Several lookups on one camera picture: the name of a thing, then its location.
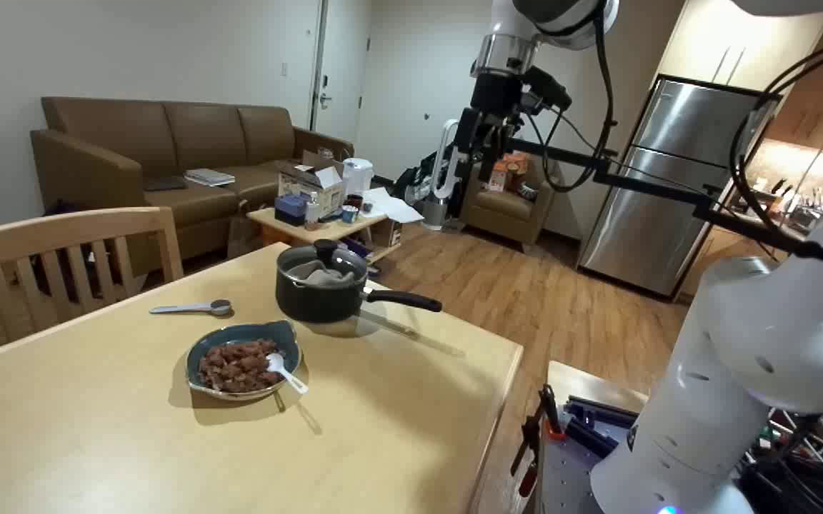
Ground grey metal measuring spoon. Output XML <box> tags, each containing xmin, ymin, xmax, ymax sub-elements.
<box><xmin>150</xmin><ymin>296</ymin><xmax>237</xmax><ymax>319</ymax></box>

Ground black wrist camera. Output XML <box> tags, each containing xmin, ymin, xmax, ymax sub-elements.
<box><xmin>524</xmin><ymin>65</ymin><xmax>574</xmax><ymax>115</ymax></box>

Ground brown food pieces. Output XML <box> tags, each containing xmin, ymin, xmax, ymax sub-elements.
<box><xmin>197</xmin><ymin>338</ymin><xmax>286</xmax><ymax>396</ymax></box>

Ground open cardboard box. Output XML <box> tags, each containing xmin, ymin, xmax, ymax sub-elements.
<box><xmin>274</xmin><ymin>159</ymin><xmax>348</xmax><ymax>229</ymax></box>

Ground orange box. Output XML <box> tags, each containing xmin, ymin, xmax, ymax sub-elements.
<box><xmin>486</xmin><ymin>154</ymin><xmax>519</xmax><ymax>195</ymax></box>

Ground dark blue bowl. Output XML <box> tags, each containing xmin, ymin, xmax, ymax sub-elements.
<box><xmin>184</xmin><ymin>316</ymin><xmax>306</xmax><ymax>406</ymax></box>

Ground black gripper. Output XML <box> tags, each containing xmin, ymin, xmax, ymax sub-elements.
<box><xmin>454</xmin><ymin>71</ymin><xmax>533</xmax><ymax>182</ymax></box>

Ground stainless steel refrigerator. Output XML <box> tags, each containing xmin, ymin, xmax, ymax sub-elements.
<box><xmin>574</xmin><ymin>71</ymin><xmax>784</xmax><ymax>303</ymax></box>

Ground white plastic spoon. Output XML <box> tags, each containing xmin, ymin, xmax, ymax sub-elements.
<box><xmin>264</xmin><ymin>352</ymin><xmax>311</xmax><ymax>399</ymax></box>

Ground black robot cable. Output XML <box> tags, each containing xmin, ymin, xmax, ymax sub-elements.
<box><xmin>524</xmin><ymin>0</ymin><xmax>620</xmax><ymax>198</ymax></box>

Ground white upper cabinet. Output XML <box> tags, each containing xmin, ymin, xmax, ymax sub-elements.
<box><xmin>654</xmin><ymin>0</ymin><xmax>823</xmax><ymax>94</ymax></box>

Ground white book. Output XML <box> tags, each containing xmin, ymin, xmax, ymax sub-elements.
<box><xmin>184</xmin><ymin>166</ymin><xmax>241</xmax><ymax>192</ymax></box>

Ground white door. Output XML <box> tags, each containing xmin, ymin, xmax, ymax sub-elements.
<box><xmin>308</xmin><ymin>0</ymin><xmax>377</xmax><ymax>148</ymax></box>

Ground white papers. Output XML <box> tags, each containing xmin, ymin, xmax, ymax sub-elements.
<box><xmin>364</xmin><ymin>185</ymin><xmax>426</xmax><ymax>229</ymax></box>

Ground white plastic jug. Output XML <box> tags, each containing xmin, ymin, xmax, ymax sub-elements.
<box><xmin>338</xmin><ymin>154</ymin><xmax>377</xmax><ymax>204</ymax></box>

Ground white upright device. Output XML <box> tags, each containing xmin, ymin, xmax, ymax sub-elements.
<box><xmin>433</xmin><ymin>118</ymin><xmax>469</xmax><ymax>205</ymax></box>

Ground black metal mounting bar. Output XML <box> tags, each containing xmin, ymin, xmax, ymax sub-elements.
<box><xmin>506</xmin><ymin>136</ymin><xmax>823</xmax><ymax>283</ymax></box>

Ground brown leather sofa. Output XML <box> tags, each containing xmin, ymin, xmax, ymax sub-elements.
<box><xmin>28</xmin><ymin>94</ymin><xmax>357</xmax><ymax>263</ymax></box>

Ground light wooden chair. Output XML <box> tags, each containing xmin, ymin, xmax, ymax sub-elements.
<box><xmin>0</xmin><ymin>204</ymin><xmax>187</xmax><ymax>365</ymax></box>

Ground red and black clamp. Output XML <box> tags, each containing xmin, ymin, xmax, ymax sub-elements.
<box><xmin>509</xmin><ymin>382</ymin><xmax>569</xmax><ymax>499</ymax></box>

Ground tan armchair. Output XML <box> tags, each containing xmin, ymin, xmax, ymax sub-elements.
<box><xmin>459</xmin><ymin>151</ymin><xmax>561</xmax><ymax>256</ymax></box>

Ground wooden coffee table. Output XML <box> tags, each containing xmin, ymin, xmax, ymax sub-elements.
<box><xmin>246</xmin><ymin>204</ymin><xmax>407</xmax><ymax>265</ymax></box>

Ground black pot with handle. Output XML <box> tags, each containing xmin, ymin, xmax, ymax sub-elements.
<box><xmin>271</xmin><ymin>238</ymin><xmax>447</xmax><ymax>329</ymax></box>

